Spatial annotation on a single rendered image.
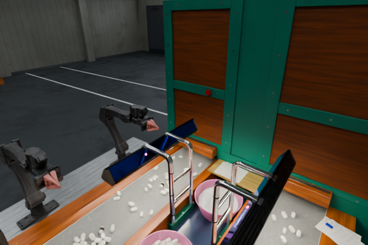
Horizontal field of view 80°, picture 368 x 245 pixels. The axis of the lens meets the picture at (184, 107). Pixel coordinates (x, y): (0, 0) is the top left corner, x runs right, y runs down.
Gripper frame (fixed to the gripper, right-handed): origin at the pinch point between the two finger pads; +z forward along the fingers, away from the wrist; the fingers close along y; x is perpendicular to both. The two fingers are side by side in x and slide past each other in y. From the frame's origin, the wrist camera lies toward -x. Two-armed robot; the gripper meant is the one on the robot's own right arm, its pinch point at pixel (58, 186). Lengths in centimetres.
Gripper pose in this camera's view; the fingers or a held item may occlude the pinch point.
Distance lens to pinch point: 106.7
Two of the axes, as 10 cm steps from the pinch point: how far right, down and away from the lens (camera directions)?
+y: 5.7, -3.2, 7.6
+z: 8.2, 2.4, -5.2
